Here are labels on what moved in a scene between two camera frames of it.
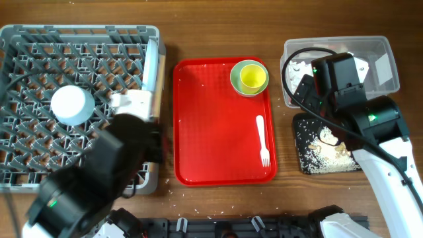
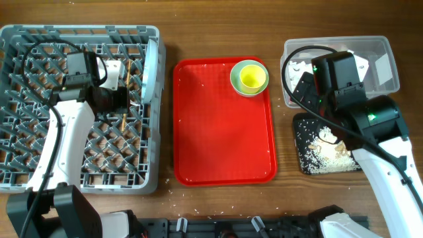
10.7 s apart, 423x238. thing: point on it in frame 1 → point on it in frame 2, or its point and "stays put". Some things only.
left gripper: [157, 157] → [122, 108]
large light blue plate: [151, 80] stays put
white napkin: [297, 72] stays put
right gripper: [309, 100] stays put
